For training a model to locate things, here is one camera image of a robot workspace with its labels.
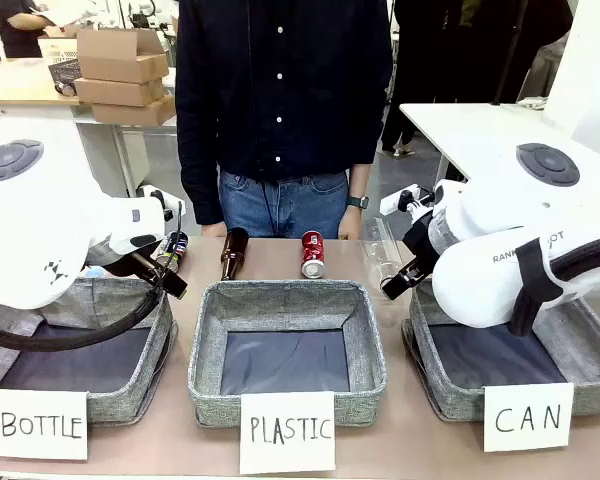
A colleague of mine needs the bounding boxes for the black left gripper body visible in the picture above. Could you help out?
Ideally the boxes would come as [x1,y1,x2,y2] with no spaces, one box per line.
[127,249,177,294]

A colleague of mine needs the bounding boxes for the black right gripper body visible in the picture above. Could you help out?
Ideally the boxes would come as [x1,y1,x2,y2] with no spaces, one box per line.
[402,213,439,274]

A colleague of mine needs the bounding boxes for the black Pepsi can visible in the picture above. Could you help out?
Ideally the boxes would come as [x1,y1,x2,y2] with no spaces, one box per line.
[154,231,190,274]

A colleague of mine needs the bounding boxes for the clear plastic bottle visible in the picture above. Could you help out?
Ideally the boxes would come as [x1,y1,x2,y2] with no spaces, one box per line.
[361,216,415,297]

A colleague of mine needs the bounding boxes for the brown glass bottle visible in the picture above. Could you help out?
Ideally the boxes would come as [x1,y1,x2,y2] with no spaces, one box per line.
[220,227,250,283]

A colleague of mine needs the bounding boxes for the crushed red soda can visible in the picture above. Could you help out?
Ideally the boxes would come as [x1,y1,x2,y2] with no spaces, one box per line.
[300,230,328,280]

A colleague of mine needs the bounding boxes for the person's left forearm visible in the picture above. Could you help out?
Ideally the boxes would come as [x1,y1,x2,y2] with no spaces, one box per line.
[347,163,372,199]

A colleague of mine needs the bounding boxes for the grey fabric basket labelled plastic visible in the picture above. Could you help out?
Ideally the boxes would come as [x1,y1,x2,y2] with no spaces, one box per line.
[187,279,388,429]

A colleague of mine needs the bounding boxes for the grey fabric basket labelled can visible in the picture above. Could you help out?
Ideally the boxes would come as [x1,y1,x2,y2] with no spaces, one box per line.
[401,277,600,422]

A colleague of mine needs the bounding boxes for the grey fabric basket labelled bottle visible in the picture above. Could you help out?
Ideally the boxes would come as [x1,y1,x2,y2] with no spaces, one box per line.
[0,276,179,425]

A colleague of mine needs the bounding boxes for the white paper label CAN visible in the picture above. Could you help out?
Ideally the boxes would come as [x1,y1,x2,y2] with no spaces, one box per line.
[482,381,575,453]

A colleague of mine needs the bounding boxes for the black mesh basket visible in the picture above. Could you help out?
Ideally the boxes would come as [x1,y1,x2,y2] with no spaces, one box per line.
[46,58,82,95]

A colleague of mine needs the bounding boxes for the person's left hand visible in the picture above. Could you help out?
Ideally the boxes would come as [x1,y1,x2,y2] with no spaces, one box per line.
[337,205,364,242]

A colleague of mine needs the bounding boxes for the white background table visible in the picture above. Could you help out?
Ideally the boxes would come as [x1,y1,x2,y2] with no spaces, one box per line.
[398,101,600,187]

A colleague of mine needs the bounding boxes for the person's blue jeans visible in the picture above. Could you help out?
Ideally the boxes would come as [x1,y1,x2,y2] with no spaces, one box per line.
[218,168,351,240]

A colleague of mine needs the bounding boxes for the white paper label PLASTIC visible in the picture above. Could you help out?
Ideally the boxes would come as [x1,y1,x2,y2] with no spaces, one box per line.
[238,391,337,476]

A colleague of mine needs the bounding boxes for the background person in black clothes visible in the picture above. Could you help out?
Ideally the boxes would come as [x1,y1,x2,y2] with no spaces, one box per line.
[379,0,574,158]

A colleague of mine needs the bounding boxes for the white paper label BOTTLE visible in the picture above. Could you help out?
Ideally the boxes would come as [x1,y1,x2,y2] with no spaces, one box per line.
[0,388,90,461]

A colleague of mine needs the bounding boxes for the open cardboard box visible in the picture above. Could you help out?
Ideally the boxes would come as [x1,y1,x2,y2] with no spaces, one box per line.
[76,27,171,85]

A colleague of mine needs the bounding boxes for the wooden background table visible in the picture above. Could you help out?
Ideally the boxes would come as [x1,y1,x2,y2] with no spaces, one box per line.
[0,56,83,107]

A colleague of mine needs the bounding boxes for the white plastic crate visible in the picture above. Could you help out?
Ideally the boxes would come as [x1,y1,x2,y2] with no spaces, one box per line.
[36,36,79,64]

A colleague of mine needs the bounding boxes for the background person in dark shirt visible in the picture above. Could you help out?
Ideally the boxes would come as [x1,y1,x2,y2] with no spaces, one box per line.
[0,0,50,59]

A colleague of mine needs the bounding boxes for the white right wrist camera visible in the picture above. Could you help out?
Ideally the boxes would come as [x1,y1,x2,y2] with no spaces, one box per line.
[379,184,436,217]

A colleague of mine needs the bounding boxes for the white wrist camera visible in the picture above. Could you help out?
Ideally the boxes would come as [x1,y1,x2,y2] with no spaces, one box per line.
[379,184,436,217]
[136,184,187,224]

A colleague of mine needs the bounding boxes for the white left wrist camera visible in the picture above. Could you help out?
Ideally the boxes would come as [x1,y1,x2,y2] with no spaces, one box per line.
[136,184,187,224]

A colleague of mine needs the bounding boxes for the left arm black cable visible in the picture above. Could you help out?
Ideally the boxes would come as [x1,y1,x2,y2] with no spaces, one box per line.
[0,200,187,351]

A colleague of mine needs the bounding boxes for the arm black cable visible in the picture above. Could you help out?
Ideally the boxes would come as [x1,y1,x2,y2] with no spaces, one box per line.
[549,238,600,282]
[0,200,187,351]

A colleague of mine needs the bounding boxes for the black strap on right arm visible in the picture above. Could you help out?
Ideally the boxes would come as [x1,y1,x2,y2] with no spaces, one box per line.
[508,238,557,337]

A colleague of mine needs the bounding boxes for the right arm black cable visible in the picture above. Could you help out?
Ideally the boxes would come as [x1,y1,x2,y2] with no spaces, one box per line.
[549,238,600,282]

